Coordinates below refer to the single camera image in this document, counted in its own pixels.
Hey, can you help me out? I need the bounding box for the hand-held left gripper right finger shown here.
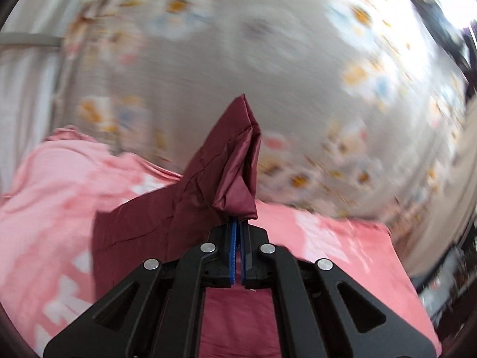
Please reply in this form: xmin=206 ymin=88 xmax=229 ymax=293
xmin=239 ymin=219 xmax=437 ymax=358

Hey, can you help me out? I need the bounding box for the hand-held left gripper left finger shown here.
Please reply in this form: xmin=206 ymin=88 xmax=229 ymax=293
xmin=43 ymin=217 xmax=239 ymax=358

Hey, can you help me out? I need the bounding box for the maroon quilted jacket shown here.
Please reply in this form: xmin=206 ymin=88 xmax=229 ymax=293
xmin=92 ymin=93 xmax=263 ymax=303

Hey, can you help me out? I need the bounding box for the pink printed blanket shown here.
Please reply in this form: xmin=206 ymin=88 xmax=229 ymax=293
xmin=0 ymin=127 xmax=442 ymax=358

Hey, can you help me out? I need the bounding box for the floral grey bed sheet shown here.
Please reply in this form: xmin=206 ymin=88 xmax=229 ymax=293
xmin=56 ymin=0 xmax=471 ymax=221

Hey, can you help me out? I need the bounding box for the cluttered dark shelf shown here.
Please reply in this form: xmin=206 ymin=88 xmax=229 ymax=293
xmin=410 ymin=216 xmax=477 ymax=344

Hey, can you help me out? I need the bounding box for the beige bed skirt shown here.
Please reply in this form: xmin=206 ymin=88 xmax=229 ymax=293
xmin=406 ymin=93 xmax=477 ymax=280

